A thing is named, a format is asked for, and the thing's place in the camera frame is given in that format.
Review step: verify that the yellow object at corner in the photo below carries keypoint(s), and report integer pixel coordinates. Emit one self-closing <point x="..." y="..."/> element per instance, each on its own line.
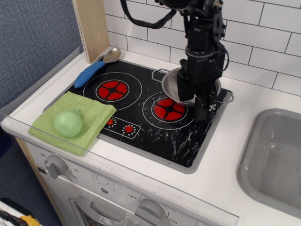
<point x="30" y="220"/>

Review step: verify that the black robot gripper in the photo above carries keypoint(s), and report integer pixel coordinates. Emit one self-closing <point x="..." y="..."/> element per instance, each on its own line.
<point x="198" y="76"/>

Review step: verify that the green microfiber cloth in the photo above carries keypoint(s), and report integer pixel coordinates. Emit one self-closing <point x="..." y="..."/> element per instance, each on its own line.
<point x="94" y="116"/>

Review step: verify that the blue handled metal spoon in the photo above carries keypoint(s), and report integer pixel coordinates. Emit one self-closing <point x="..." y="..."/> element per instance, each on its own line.
<point x="112" y="56"/>

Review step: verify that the grey timer knob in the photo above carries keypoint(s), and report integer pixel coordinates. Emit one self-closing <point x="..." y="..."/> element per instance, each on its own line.
<point x="55" y="166"/>

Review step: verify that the silver oven door handle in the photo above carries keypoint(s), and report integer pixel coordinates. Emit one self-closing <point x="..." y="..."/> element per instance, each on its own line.
<point x="103" y="214"/>

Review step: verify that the black toy stovetop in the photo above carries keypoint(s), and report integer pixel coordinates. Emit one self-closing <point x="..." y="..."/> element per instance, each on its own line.
<point x="147" y="122"/>

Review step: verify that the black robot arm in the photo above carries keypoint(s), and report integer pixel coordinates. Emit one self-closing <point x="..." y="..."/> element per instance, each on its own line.
<point x="203" y="25"/>

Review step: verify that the light wooden side panel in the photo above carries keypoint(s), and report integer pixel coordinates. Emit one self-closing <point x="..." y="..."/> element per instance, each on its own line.
<point x="91" y="19"/>

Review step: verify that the grey oven knob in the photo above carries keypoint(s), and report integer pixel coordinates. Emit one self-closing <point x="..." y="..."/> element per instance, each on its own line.
<point x="150" y="211"/>

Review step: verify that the green plastic pear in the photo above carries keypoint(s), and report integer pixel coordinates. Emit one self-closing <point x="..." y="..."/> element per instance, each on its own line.
<point x="68" y="123"/>

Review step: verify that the silver metal bowl with handles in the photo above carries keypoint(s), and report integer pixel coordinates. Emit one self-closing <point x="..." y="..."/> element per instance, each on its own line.
<point x="168" y="81"/>

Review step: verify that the grey plastic sink basin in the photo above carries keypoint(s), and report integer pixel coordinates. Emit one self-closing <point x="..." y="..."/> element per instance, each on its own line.
<point x="270" y="168"/>

